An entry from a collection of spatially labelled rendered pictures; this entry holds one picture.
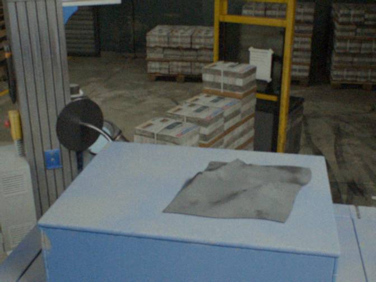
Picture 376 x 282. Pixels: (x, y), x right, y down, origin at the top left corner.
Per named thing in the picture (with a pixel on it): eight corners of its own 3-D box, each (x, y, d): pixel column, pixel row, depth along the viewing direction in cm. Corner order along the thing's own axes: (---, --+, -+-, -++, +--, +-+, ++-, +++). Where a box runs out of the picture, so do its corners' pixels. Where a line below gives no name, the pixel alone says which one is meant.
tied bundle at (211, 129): (163, 140, 386) (163, 112, 378) (183, 128, 410) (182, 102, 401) (206, 150, 369) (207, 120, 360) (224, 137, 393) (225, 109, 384)
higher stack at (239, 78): (200, 202, 465) (201, 66, 416) (215, 189, 489) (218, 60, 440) (237, 212, 447) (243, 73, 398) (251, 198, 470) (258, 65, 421)
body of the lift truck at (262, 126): (219, 171, 527) (221, 99, 496) (241, 154, 570) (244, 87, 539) (281, 187, 493) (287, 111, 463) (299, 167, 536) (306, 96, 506)
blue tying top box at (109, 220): (112, 201, 149) (108, 140, 141) (316, 220, 139) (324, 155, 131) (47, 300, 108) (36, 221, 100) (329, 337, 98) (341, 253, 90)
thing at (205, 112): (165, 112, 377) (165, 111, 377) (184, 103, 400) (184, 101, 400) (208, 121, 361) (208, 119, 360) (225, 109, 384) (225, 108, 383)
